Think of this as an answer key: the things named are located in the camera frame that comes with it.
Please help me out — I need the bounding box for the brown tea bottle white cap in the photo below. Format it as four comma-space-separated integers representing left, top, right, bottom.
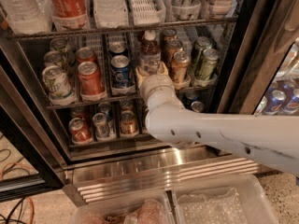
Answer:
139, 30, 161, 75

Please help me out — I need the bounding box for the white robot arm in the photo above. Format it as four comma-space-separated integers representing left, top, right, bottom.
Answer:
135, 67, 299, 176

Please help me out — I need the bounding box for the white empty shelf tray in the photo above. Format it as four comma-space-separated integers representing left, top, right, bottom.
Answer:
128, 0, 166, 25

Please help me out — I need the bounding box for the white label bottle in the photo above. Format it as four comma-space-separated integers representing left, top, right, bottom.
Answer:
201, 0, 233, 19

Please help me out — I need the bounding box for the red cola bottle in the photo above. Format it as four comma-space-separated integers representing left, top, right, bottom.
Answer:
51, 0, 90, 31

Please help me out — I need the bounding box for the fridge right glass door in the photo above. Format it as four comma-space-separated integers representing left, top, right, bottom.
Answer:
210, 0, 299, 114

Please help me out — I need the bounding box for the steel fridge bottom grille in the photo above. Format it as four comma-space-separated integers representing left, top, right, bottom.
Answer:
63, 146, 271, 206

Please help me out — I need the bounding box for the clear water bottle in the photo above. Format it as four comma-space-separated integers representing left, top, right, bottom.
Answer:
0, 0, 52, 35

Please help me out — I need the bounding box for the fridge left open door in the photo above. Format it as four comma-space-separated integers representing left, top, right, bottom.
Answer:
0, 67, 65, 202

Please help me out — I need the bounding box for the front blue pepsi can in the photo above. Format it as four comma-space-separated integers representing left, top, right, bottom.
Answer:
110, 55, 135, 95

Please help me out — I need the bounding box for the blue pepsi can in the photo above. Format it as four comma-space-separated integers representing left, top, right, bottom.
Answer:
110, 55, 135, 95
108, 42, 128, 58

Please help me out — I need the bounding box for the front gold brown can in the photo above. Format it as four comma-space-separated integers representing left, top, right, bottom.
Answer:
170, 51, 191, 90

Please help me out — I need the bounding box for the gold brown can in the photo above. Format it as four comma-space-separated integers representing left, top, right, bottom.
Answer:
164, 39, 183, 69
170, 51, 191, 90

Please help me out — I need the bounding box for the middle gold brown can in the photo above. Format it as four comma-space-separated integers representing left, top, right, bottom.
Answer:
164, 39, 183, 69

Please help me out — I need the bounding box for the rear blue pepsi can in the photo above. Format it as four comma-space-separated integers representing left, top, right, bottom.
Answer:
108, 42, 128, 58

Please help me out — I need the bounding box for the rear green can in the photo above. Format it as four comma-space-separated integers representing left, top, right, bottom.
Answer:
191, 36, 212, 71

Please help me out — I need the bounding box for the front orange soda can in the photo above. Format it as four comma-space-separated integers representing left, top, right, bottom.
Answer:
78, 62, 107, 101

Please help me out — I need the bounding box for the orange soda can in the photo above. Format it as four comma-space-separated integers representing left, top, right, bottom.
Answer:
78, 62, 107, 101
76, 47, 97, 64

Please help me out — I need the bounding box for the front green can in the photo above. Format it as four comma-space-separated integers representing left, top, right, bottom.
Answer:
193, 49, 220, 86

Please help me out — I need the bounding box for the lower blue can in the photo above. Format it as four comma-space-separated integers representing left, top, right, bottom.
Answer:
191, 101, 205, 113

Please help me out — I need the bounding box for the lower gold can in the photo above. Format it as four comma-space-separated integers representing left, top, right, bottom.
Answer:
121, 111, 138, 137

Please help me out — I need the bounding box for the rear orange soda can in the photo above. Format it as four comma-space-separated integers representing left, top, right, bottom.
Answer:
76, 47, 97, 64

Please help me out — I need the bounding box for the lower silver can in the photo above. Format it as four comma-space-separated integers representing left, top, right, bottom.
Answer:
93, 113, 113, 140

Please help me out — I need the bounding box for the striped tall can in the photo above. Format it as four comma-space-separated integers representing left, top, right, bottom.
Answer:
171, 0, 201, 21

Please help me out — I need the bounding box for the green white 7up can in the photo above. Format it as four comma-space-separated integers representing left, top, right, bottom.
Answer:
42, 65, 76, 105

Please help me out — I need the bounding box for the lower orange can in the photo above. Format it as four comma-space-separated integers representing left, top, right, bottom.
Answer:
68, 118, 93, 145

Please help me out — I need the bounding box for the middle 7up can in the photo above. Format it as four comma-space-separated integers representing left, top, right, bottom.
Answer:
44, 50, 65, 70

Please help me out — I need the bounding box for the left clear plastic bin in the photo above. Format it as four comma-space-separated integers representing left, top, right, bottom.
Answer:
68, 190, 175, 224

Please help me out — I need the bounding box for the clear plastic bin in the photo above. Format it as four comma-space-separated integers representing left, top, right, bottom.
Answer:
68, 190, 175, 224
171, 175, 279, 224

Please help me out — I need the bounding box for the right clear plastic bin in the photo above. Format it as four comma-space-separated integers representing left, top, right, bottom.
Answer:
171, 175, 279, 224

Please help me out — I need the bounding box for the middle wire shelf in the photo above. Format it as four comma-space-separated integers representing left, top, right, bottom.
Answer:
47, 85, 216, 110

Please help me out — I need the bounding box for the wire shelf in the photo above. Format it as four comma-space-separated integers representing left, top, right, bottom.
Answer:
47, 85, 216, 110
6, 16, 238, 41

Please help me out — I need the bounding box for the upper wire shelf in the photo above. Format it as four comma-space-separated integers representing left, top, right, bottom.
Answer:
6, 16, 238, 41

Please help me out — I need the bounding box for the orange cable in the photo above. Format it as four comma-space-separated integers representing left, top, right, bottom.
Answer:
0, 161, 36, 224

